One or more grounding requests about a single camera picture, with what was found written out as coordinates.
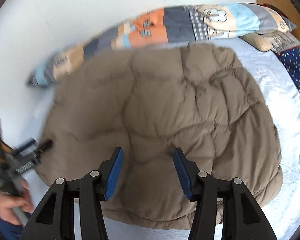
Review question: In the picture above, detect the brown hooded puffer jacket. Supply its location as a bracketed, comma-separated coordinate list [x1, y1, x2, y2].
[37, 43, 283, 229]

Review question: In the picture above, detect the person left hand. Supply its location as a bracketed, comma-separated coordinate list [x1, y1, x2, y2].
[0, 179, 34, 225]

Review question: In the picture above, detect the light blue cloud bedsheet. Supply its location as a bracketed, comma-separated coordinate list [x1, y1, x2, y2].
[0, 38, 300, 240]

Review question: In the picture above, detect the navy star pillow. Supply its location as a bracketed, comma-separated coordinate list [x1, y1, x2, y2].
[277, 47, 300, 93]

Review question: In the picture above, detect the beige printed pillow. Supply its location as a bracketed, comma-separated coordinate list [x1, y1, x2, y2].
[240, 31, 300, 54]

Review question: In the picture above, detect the wooden headboard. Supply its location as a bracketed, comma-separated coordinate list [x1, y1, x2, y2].
[257, 0, 300, 41]

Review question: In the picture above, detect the patchwork rolled quilt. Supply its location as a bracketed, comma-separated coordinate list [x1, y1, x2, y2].
[27, 3, 296, 88]

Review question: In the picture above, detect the dark red cloth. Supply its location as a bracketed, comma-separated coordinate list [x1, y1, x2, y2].
[262, 3, 287, 18]

